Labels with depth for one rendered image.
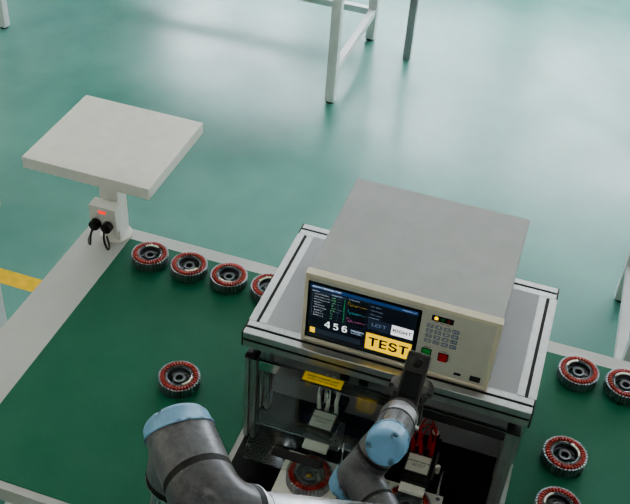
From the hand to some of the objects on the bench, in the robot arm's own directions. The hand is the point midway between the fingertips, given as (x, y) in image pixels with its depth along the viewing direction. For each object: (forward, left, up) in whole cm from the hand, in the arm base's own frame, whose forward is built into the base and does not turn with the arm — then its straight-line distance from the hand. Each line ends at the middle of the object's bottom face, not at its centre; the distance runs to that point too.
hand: (418, 373), depth 209 cm
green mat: (+20, +73, -43) cm, 87 cm away
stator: (+16, +64, -43) cm, 78 cm away
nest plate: (-5, +21, -42) cm, 47 cm away
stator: (+8, -38, -44) cm, 59 cm away
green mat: (+16, -56, -45) cm, 73 cm away
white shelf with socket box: (+56, +98, -43) cm, 120 cm away
